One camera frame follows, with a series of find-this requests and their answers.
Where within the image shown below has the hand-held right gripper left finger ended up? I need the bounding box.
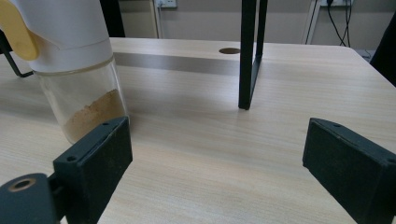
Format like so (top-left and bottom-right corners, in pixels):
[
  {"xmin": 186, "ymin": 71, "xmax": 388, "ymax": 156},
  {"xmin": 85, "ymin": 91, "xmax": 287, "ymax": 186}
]
[{"xmin": 52, "ymin": 116, "xmax": 134, "ymax": 224}]

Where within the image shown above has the black curtain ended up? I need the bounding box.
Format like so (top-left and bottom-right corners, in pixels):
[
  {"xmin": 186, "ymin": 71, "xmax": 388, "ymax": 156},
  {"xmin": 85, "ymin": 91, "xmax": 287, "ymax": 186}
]
[
  {"xmin": 99, "ymin": 0, "xmax": 126, "ymax": 38},
  {"xmin": 369, "ymin": 12, "xmax": 396, "ymax": 88}
]

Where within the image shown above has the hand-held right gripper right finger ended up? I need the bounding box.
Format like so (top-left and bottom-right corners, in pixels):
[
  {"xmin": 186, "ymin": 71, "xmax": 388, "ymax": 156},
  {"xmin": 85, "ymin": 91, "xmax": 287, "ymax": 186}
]
[{"xmin": 302, "ymin": 117, "xmax": 396, "ymax": 224}]

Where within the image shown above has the white wall trunking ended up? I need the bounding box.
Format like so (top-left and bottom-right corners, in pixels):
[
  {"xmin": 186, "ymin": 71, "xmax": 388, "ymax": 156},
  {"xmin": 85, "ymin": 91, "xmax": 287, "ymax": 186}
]
[
  {"xmin": 148, "ymin": 0, "xmax": 163, "ymax": 39},
  {"xmin": 301, "ymin": 0, "xmax": 322, "ymax": 45}
]

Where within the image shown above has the black power cable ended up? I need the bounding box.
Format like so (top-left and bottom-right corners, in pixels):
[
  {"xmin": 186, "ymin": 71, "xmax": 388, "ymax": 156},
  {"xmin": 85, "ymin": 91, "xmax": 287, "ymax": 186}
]
[
  {"xmin": 345, "ymin": 0, "xmax": 353, "ymax": 49},
  {"xmin": 326, "ymin": 0, "xmax": 347, "ymax": 48}
]

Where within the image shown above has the black two-tier metal shelf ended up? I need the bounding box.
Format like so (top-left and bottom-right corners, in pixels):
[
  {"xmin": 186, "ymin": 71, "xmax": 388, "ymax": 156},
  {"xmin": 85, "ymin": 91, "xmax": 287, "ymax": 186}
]
[{"xmin": 0, "ymin": 0, "xmax": 269, "ymax": 110}]

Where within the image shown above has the white wall socket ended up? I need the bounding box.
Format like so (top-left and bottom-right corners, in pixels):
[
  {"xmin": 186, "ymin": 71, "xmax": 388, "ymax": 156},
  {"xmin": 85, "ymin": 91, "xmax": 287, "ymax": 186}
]
[
  {"xmin": 154, "ymin": 0, "xmax": 178, "ymax": 9},
  {"xmin": 320, "ymin": 0, "xmax": 354, "ymax": 7}
]

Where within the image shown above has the white-lid jar brown powder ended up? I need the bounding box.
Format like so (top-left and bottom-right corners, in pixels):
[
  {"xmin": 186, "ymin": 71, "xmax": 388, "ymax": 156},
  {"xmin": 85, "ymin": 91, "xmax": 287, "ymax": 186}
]
[{"xmin": 0, "ymin": 0, "xmax": 129, "ymax": 145}]

